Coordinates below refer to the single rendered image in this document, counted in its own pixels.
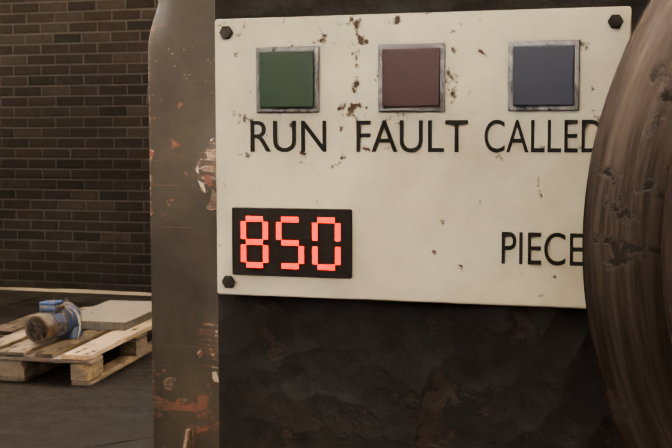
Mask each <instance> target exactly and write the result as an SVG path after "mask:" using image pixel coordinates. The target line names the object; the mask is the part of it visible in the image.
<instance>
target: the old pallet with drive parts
mask: <svg viewBox="0 0 672 448"><path fill-rule="evenodd" d="M38 313H41V311H40V312H38ZM38 313H34V314H31V315H28V316H25V317H22V318H19V319H16V320H14V321H11V322H10V323H5V324H2V325H0V380H2V381H15V382H25V381H28V380H30V379H33V378H35V377H37V376H39V375H41V374H44V373H46V372H48V371H50V370H52V369H54V368H56V367H58V366H61V365H63V364H65V363H73V364H71V365H70V367H71V380H73V381H71V385H80V386H90V385H93V384H95V383H97V382H99V381H101V380H102V379H104V378H106V377H107V376H109V375H111V374H113V373H114V372H116V371H118V370H120V369H121V368H123V367H125V366H127V365H129V364H130V363H132V362H134V361H136V360H138V359H139V358H141V357H143V356H145V355H146V354H148V353H150V352H152V340H151V341H149V342H147V331H149V330H151V329H152V319H150V320H147V321H145V322H143V323H141V324H139V325H137V326H135V327H133V328H130V329H128V330H126V331H117V330H93V329H82V331H83V335H82V336H79V338H78V340H76V338H75V339H66V336H64V337H57V338H54V339H52V340H50V341H47V342H44V343H40V344H37V343H34V342H32V341H30V340H29V339H28V337H27V336H26V333H25V324H26V322H27V320H28V319H29V318H30V317H31V316H34V315H36V314H38ZM47 346H48V347H47ZM117 346H119V354H120V356H119V357H118V358H116V359H114V360H112V361H111V362H109V363H107V364H105V365H103V359H102V358H103V355H102V354H103V353H105V352H107V351H109V350H111V349H113V348H115V347H117ZM40 349H41V350H40Z"/></svg>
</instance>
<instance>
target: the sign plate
mask: <svg viewBox="0 0 672 448"><path fill-rule="evenodd" d="M631 14H632V9H631V7H629V6H619V7H587V8H556V9H524V10H493V11H461V12H430V13H398V14H367V15H335V16H304V17H272V18H241V19H217V20H215V88H216V185H217V282H218V293H219V294H227V295H252V296H277V297H302V298H327V299H352V300H377V301H402V302H428V303H453V304H478V305H503V306H528V307H553V308H578V309H586V303H585V293H584V282H583V262H582V237H583V216H584V202H585V194H586V185H587V178H588V171H589V164H590V159H591V154H592V149H593V143H594V139H595V135H596V131H597V127H598V123H599V119H600V116H601V113H602V109H603V106H604V103H605V99H606V97H607V94H608V91H609V88H610V85H611V82H612V80H613V77H614V74H615V72H616V69H617V67H618V64H619V62H620V59H621V57H622V54H623V52H624V50H625V47H626V45H627V43H628V41H629V39H630V37H631ZM571 44H573V45H574V46H575V77H574V105H573V106H513V47H514V46H527V45H571ZM397 48H440V106H439V107H382V50H383V49H397ZM310 50H312V51H314V108H260V107H259V52H267V51H310ZM246 216H263V222H268V240H266V239H263V222H248V221H246ZM281 217H298V223H296V222H281ZM318 217H330V218H335V223H340V241H335V223H318V241H312V223H317V218H318ZM241 221H246V239H263V245H268V263H263V268H247V267H246V262H263V245H246V262H241V244H246V239H241ZM276 222H281V234H282V239H281V240H298V241H299V246H304V264H299V246H282V245H281V240H276ZM312 246H317V247H318V264H327V265H335V247H341V265H335V270H318V264H312ZM282 263H295V264H299V269H282Z"/></svg>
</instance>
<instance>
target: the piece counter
mask: <svg viewBox="0 0 672 448"><path fill-rule="evenodd" d="M246 221H248V222H263V216H246ZM246 221H241V239H246ZM281 222H296V223H298V217H281ZM281 222H276V240H281V239H282V234H281ZM318 223H335V218H330V217H318V218H317V223H312V241H318ZM263 239H266V240H268V222H263ZM263 239H246V244H241V262H246V245H263ZM335 241H340V223H335ZM281 245H282V246H299V241H298V240H281ZM263 263H268V245H263V262H246V267H247V268H263ZM299 264H304V246H299ZM299 264H295V263H282V269H299ZM312 264H318V247H317V246H312ZM335 265H341V247H335ZM335 265H327V264H318V270H335Z"/></svg>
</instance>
